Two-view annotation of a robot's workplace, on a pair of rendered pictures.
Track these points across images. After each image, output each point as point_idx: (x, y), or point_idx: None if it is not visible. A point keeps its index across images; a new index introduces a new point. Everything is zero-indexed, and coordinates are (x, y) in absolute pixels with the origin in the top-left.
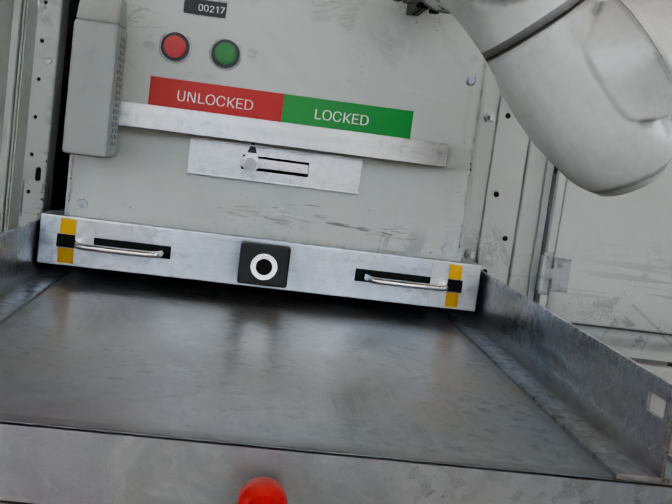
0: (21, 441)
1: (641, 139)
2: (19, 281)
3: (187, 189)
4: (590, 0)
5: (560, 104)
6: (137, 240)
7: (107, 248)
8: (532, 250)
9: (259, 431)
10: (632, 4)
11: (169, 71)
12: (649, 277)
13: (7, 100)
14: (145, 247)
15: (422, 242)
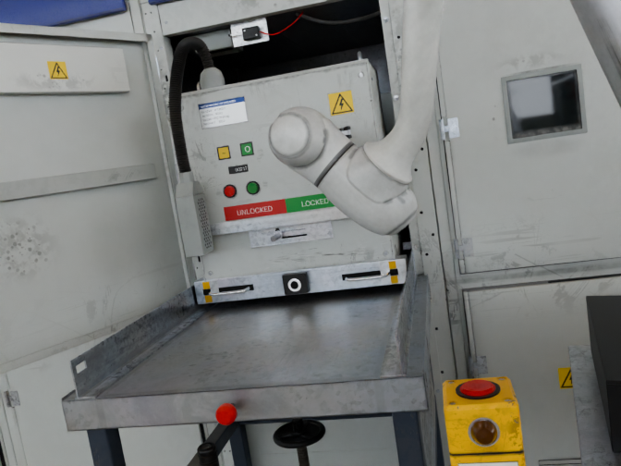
0: (141, 402)
1: (387, 210)
2: (188, 316)
3: (253, 255)
4: (348, 152)
5: (346, 203)
6: (237, 285)
7: (222, 292)
8: (450, 237)
9: (233, 382)
10: (366, 149)
11: (230, 202)
12: (520, 237)
13: (176, 228)
14: (241, 287)
15: (372, 253)
